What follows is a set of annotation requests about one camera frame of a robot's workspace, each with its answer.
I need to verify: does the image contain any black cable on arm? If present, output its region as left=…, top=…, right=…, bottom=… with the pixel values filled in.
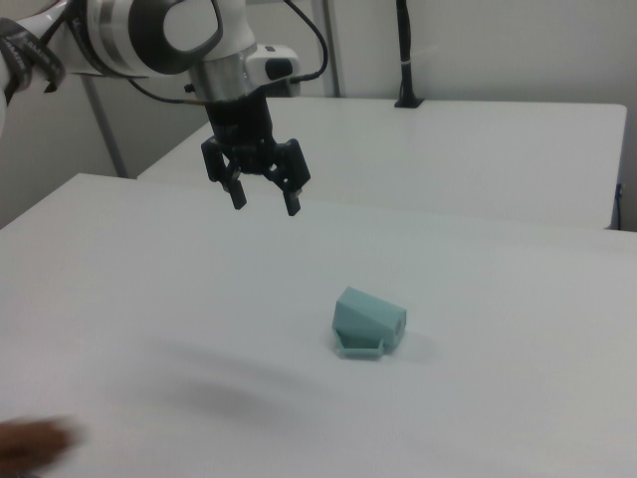
left=129, top=0, right=329, bottom=107

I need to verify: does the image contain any black velcro strap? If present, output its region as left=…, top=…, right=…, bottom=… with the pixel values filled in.
left=0, top=17, right=67, bottom=95

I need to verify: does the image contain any grey metal partition post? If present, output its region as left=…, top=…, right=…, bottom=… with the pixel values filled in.
left=318, top=0, right=345, bottom=99
left=81, top=74, right=126, bottom=179

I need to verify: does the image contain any black cable conduit pole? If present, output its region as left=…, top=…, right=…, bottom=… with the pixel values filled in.
left=395, top=0, right=417, bottom=104

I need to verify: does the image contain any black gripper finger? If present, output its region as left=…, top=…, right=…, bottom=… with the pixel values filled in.
left=200, top=135, right=249, bottom=211
left=265, top=138, right=313, bottom=217

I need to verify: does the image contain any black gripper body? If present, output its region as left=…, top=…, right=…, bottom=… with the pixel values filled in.
left=205, top=93, right=281, bottom=176

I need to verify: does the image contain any person's hand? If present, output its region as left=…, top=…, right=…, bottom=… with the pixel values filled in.
left=0, top=416, right=77, bottom=475

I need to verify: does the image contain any teal plastic cup with handle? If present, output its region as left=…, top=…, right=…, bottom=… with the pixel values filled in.
left=331, top=285, right=409, bottom=359

